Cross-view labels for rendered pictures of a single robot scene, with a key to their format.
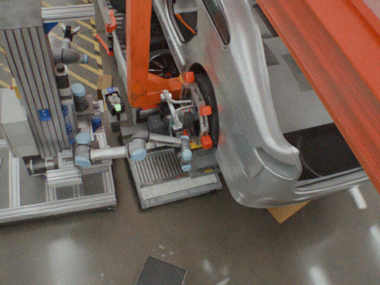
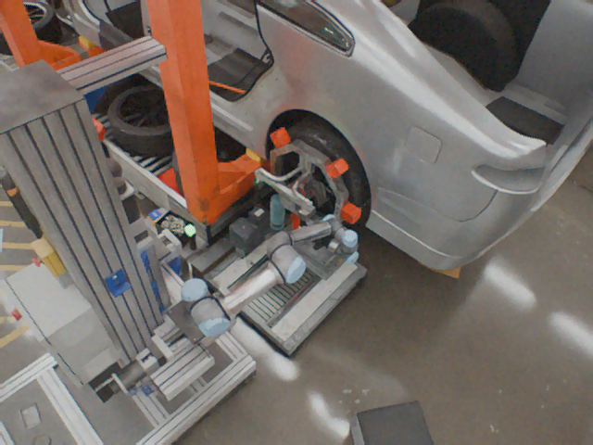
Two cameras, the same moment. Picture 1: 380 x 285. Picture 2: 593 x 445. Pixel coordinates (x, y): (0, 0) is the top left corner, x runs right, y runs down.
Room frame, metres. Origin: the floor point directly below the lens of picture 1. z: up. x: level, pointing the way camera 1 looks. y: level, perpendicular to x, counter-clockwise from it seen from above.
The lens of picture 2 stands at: (0.51, 0.83, 2.84)
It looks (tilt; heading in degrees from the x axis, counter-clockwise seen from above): 51 degrees down; 334
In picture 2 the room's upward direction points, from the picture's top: 5 degrees clockwise
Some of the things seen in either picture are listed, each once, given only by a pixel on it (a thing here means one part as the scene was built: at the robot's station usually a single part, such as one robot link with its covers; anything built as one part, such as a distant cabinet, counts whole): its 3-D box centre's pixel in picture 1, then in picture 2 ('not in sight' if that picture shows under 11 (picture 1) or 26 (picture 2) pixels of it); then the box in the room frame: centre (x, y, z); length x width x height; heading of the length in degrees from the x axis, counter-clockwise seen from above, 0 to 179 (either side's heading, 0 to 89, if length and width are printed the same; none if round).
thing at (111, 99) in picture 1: (114, 103); (175, 228); (2.45, 0.72, 0.51); 0.20 x 0.14 x 0.13; 35
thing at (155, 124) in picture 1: (167, 127); (258, 229); (2.46, 0.17, 0.26); 0.42 x 0.18 x 0.35; 117
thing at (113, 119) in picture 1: (114, 105); (173, 233); (2.48, 0.74, 0.44); 0.43 x 0.17 x 0.03; 27
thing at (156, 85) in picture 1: (170, 83); (242, 165); (2.66, 0.21, 0.69); 0.52 x 0.17 x 0.35; 117
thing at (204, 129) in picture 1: (193, 113); (307, 185); (2.23, -0.05, 0.85); 0.54 x 0.07 x 0.54; 27
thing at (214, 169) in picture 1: (200, 152); (315, 242); (2.30, -0.20, 0.13); 0.50 x 0.36 x 0.10; 27
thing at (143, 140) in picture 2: (149, 31); (154, 119); (3.71, 0.62, 0.39); 0.66 x 0.66 x 0.24
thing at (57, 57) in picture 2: not in sight; (72, 49); (4.39, 1.07, 0.69); 0.52 x 0.17 x 0.35; 117
